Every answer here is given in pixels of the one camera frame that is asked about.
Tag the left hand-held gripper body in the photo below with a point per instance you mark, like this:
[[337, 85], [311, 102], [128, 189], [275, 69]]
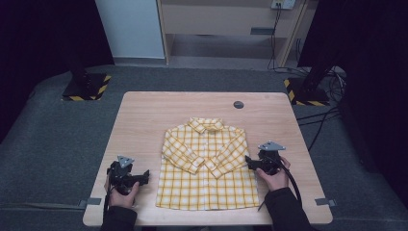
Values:
[[120, 176]]

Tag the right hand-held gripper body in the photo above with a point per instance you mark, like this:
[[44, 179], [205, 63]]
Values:
[[269, 160]]

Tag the yellow plaid shirt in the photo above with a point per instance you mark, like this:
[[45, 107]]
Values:
[[208, 179]]

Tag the person's right hand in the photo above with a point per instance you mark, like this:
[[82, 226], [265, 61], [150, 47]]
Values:
[[277, 181]]

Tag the person's left hand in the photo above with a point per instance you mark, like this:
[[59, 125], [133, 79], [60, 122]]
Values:
[[122, 199]]

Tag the gray round table grommet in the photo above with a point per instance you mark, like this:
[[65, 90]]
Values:
[[238, 104]]

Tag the black stand with striped base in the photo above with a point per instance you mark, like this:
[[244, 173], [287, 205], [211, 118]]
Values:
[[308, 93], [85, 88]]

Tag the gray desk label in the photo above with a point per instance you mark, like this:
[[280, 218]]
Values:
[[262, 31]]

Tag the dark curtain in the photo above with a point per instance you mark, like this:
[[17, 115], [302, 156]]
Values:
[[38, 48], [372, 80]]

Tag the white panel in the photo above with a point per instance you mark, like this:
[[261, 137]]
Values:
[[131, 29]]

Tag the white power strip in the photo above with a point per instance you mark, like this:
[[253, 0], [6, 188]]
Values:
[[284, 4]]

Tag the gray table edge bracket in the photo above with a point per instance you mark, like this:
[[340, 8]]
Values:
[[91, 202], [324, 202]]

